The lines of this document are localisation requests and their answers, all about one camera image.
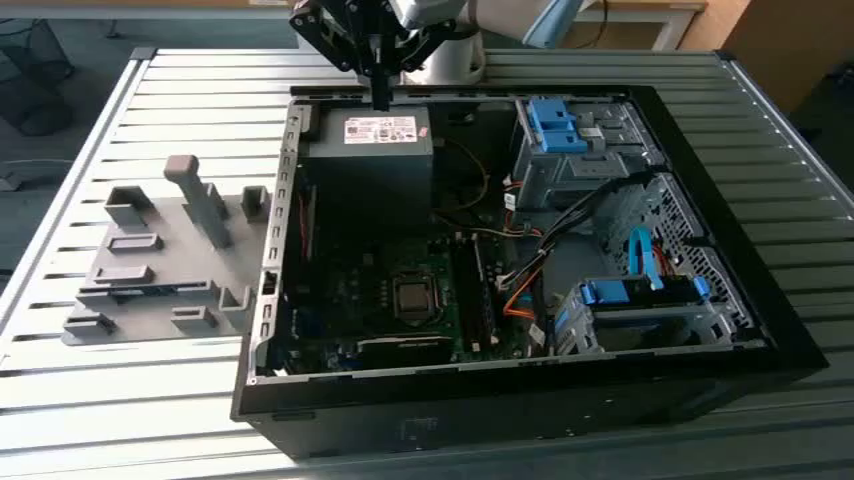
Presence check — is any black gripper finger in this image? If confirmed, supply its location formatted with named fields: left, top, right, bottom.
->
left=289, top=0, right=383, bottom=111
left=381, top=23, right=479, bottom=111

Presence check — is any black RAM slot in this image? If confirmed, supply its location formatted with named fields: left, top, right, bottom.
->
left=450, top=232, right=483, bottom=352

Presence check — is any grey power supply unit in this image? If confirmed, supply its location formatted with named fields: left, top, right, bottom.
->
left=303, top=104, right=437, bottom=236

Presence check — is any tall grey metal drive cage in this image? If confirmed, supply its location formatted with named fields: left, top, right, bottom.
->
left=513, top=97, right=669, bottom=211

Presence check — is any grey parts rack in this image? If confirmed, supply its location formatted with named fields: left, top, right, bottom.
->
left=60, top=153, right=273, bottom=347

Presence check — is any silver CPU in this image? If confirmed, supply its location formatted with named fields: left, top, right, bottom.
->
left=395, top=280, right=437, bottom=317

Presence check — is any CPU socket with metal cover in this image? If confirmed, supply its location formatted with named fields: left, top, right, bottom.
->
left=387, top=268, right=447, bottom=329

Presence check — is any green motherboard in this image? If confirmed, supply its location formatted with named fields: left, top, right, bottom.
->
left=283, top=232, right=529, bottom=374

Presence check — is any brown wooden cabinet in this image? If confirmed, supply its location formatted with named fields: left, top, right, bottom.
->
left=679, top=0, right=854, bottom=116

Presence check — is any hard disk in blue carrier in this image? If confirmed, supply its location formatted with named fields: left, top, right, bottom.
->
left=578, top=277, right=710, bottom=307

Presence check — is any black graphics card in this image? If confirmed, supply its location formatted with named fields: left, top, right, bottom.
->
left=354, top=333, right=457, bottom=370

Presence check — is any low grey metal drive cage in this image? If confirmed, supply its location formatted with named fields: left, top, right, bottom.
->
left=550, top=279, right=762, bottom=356

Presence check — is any black PC case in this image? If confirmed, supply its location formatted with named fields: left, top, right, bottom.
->
left=230, top=84, right=830, bottom=460

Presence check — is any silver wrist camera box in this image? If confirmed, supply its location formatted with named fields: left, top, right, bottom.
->
left=391, top=0, right=469, bottom=29

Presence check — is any blue plastic bay bracket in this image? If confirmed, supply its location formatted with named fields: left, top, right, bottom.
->
left=526, top=98, right=593, bottom=154

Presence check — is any thin yellow wire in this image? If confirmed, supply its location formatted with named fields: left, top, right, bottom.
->
left=431, top=139, right=493, bottom=217

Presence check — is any black cable bundle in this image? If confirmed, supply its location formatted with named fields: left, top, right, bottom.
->
left=530, top=172, right=655, bottom=261

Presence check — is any blue flat data cable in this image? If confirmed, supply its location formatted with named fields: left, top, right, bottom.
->
left=626, top=225, right=666, bottom=290

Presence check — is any orange data cable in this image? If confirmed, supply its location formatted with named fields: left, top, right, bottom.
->
left=501, top=279, right=537, bottom=319

